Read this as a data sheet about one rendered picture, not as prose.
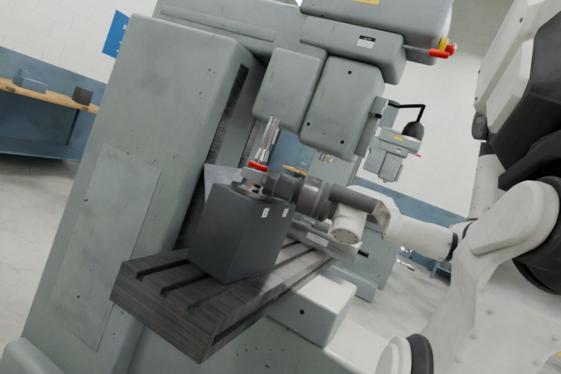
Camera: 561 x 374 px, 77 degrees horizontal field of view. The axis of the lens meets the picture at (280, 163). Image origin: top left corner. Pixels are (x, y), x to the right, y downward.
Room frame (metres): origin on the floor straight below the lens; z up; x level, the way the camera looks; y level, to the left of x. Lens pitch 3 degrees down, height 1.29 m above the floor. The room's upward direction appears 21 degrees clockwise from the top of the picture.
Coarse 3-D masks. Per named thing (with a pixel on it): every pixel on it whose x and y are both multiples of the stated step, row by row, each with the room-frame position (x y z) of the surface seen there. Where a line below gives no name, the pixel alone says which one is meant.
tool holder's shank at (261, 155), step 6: (270, 120) 0.79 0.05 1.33; (276, 120) 0.79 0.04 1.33; (270, 126) 0.79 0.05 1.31; (276, 126) 0.80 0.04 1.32; (270, 132) 0.79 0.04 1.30; (264, 138) 0.79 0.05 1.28; (270, 138) 0.79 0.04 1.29; (264, 144) 0.79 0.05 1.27; (270, 144) 0.80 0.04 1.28; (258, 150) 0.80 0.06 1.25; (264, 150) 0.79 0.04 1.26; (258, 156) 0.79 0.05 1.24; (264, 156) 0.79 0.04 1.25; (258, 162) 0.79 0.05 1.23; (264, 162) 0.80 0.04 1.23
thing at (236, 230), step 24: (216, 192) 0.77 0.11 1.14; (240, 192) 0.76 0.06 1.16; (216, 216) 0.76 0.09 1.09; (240, 216) 0.73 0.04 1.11; (264, 216) 0.78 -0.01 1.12; (288, 216) 0.89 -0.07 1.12; (192, 240) 0.78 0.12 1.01; (216, 240) 0.75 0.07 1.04; (240, 240) 0.73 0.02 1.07; (264, 240) 0.82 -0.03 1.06; (216, 264) 0.74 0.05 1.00; (240, 264) 0.76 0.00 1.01; (264, 264) 0.86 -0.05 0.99
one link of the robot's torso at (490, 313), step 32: (512, 192) 0.44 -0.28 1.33; (544, 192) 0.40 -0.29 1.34; (480, 224) 0.49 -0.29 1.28; (512, 224) 0.42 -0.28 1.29; (544, 224) 0.38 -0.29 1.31; (480, 256) 0.47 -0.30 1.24; (512, 256) 0.42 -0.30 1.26; (448, 288) 0.58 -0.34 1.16; (480, 288) 0.46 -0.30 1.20; (512, 288) 0.48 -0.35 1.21; (448, 320) 0.54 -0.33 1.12; (480, 320) 0.47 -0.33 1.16; (512, 320) 0.46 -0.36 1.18; (544, 320) 0.45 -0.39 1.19; (416, 352) 0.55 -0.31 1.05; (448, 352) 0.51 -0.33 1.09; (480, 352) 0.48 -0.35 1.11; (512, 352) 0.47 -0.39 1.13; (544, 352) 0.46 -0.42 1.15
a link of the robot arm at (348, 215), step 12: (324, 192) 0.75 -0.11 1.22; (336, 192) 0.73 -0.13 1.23; (348, 192) 0.73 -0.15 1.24; (324, 204) 0.74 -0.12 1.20; (336, 204) 0.75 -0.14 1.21; (348, 204) 0.73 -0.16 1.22; (360, 204) 0.72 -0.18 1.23; (372, 204) 0.72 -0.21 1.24; (312, 216) 0.76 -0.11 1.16; (324, 216) 0.75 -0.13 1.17; (336, 216) 0.75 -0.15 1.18; (348, 216) 0.73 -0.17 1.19; (360, 216) 0.74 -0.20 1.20; (336, 228) 0.73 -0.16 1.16; (348, 228) 0.72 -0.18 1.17; (360, 228) 0.73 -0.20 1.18; (348, 240) 0.75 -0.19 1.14; (360, 240) 0.73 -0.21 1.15
